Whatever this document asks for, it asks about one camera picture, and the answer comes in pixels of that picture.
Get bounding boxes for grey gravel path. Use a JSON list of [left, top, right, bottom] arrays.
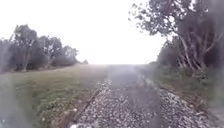
[[66, 64, 214, 128]]

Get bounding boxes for dense dark trees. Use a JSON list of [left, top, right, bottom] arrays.
[[128, 0, 224, 72]]

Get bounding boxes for grass verge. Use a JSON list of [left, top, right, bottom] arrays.
[[138, 61, 224, 114]]

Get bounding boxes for grass field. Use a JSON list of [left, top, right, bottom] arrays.
[[0, 63, 113, 128]]

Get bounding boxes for row of trees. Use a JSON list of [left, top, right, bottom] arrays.
[[0, 23, 90, 74]]

